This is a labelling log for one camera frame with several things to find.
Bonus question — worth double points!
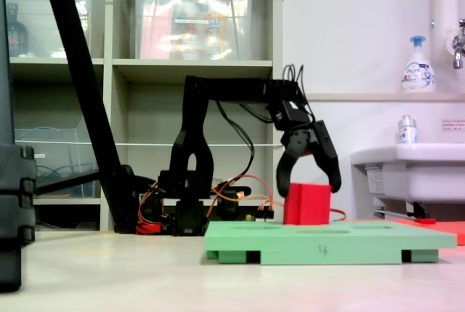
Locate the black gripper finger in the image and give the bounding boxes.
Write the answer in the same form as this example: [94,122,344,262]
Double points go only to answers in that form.
[275,133,312,199]
[312,119,342,193]

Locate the red cross columnar block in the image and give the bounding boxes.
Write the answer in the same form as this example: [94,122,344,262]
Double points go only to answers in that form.
[283,183,332,225]

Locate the green shape hole board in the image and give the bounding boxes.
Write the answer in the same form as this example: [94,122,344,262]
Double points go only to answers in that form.
[203,220,458,265]

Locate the large orange flat block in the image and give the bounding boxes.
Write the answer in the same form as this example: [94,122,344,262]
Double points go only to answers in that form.
[344,218,418,223]

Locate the small orange flat block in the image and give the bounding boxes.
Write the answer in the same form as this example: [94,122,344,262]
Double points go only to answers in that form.
[434,220,465,247]

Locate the white sink sticker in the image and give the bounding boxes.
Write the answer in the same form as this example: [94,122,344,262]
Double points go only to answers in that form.
[366,168,385,196]

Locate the black table clamp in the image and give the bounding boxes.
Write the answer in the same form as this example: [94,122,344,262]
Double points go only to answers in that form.
[217,185,252,223]

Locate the beige shelf unit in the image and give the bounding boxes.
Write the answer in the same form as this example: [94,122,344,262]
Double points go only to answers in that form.
[0,0,285,233]

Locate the small clear bottle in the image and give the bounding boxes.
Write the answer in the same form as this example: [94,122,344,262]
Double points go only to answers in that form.
[397,114,418,145]

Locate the large clear plastic bin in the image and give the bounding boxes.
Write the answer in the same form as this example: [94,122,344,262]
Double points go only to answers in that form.
[133,0,255,61]

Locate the white sink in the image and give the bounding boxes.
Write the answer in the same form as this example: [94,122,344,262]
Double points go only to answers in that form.
[350,143,465,218]

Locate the orange bottle with pink cap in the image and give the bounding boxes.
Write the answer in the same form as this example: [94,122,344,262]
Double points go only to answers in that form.
[202,0,229,60]

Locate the white soap pump bottle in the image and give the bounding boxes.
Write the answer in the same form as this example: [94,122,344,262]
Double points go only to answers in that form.
[400,35,437,94]

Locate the pink package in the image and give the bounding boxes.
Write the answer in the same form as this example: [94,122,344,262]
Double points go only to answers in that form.
[139,2,172,60]

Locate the metal faucet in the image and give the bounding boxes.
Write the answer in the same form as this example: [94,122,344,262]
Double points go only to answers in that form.
[445,19,465,70]

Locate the clear file tray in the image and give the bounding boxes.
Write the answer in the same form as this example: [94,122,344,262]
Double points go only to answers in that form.
[14,115,100,199]

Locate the black tripod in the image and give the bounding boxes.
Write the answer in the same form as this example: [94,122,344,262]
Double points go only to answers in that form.
[34,0,163,235]

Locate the small clear plastic bin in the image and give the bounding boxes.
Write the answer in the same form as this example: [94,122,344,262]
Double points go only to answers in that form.
[5,0,96,59]

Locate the black notched tripod leg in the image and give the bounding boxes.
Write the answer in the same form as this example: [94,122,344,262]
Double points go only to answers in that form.
[0,0,37,293]

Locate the dark glass bottle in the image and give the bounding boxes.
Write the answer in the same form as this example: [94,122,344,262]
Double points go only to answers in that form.
[5,2,30,57]

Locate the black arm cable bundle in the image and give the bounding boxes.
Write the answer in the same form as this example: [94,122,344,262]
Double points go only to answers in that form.
[238,103,274,124]

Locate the long black cable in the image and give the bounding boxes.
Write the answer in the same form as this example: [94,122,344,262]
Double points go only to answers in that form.
[216,100,256,184]

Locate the black gripper cable loops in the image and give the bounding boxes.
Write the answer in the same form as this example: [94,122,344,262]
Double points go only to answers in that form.
[282,63,316,126]

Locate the circuit board with wires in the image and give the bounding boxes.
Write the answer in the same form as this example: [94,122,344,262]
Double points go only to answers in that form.
[245,209,275,224]

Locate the thin orange wire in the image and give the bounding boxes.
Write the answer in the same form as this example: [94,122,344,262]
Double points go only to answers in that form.
[205,175,347,223]

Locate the red printed wall label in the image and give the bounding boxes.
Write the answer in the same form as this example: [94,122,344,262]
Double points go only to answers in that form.
[442,119,465,132]

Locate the blue cable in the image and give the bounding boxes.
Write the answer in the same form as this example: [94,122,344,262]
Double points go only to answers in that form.
[16,126,96,182]

